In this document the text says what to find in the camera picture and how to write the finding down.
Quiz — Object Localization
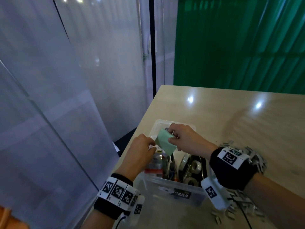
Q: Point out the person's left hand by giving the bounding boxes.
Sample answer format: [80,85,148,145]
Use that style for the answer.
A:
[114,133,157,182]

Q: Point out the person's right hand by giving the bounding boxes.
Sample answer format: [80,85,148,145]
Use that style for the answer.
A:
[168,123,221,160]

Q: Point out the green sticky note pad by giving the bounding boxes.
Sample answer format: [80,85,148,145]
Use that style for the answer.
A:
[155,128,178,156]

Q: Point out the transparent storage box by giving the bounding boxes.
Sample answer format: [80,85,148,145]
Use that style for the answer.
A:
[137,140,211,206]

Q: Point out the pile of metal staple strips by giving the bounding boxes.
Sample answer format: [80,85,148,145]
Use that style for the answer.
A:
[212,140,268,223]

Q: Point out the person's right forearm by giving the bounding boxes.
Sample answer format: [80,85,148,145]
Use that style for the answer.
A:
[243,173,305,229]

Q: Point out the transparent box lid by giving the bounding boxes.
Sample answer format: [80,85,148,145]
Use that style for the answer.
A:
[150,119,196,139]

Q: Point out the black marker wristband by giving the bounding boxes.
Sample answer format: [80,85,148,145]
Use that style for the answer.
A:
[94,173,143,220]
[210,146,261,191]

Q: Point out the green curtain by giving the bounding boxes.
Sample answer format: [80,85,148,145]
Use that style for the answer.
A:
[173,0,305,95]

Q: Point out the orange chair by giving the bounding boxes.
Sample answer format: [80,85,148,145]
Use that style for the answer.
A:
[0,205,13,229]

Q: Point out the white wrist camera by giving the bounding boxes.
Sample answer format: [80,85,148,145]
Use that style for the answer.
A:
[200,176,230,211]
[127,195,146,219]

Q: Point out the black camera cable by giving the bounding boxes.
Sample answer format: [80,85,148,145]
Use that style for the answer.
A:
[114,214,127,229]
[236,203,254,229]

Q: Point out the black window post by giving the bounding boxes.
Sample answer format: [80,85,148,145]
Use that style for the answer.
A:
[149,0,157,96]

